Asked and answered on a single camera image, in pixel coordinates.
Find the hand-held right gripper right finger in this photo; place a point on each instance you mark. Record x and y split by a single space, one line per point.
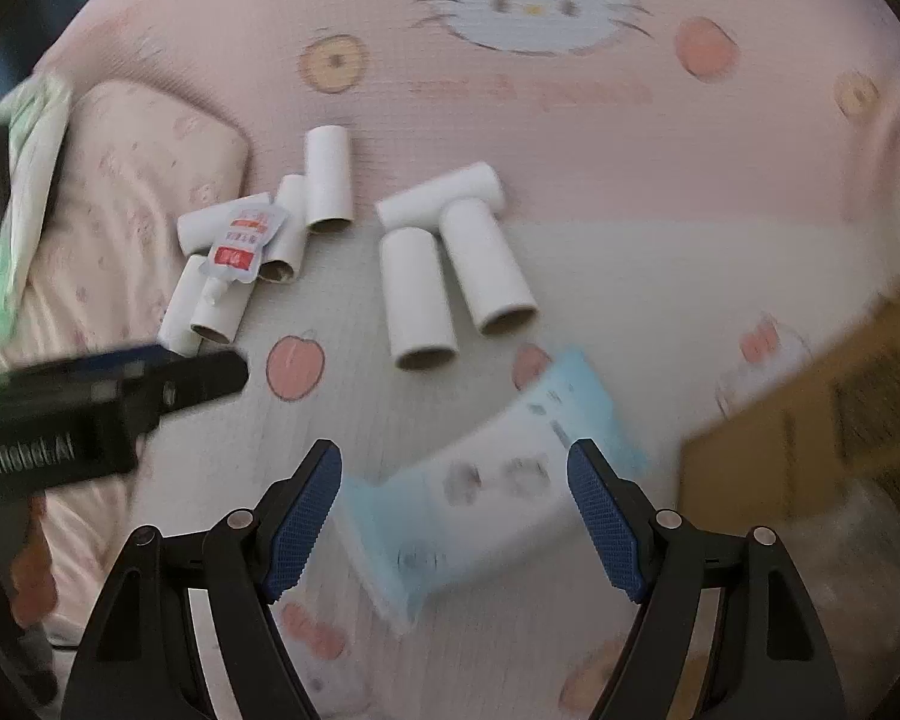
607 525

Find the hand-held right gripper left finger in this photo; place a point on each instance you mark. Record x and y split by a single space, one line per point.
304 525

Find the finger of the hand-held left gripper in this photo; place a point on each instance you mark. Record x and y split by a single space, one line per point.
195 379

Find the white cardboard tube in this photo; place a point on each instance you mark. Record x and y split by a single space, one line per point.
484 262
292 247
328 180
435 199
180 307
229 315
195 229
420 292

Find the light blue tissue pack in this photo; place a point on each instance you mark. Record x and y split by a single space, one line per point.
487 495

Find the brown cardboard box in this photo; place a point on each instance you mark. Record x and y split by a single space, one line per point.
795 435

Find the white squeeze pouch red label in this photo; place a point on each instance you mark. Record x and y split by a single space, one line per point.
244 240

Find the pink printed pillow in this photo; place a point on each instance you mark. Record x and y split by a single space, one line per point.
135 187

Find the clear plastic wrap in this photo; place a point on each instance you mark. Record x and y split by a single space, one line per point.
862 562

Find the green and white cloth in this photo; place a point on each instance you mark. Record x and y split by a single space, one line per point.
34 165

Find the cartoon printed bed sheet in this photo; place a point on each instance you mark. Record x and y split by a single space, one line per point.
570 165

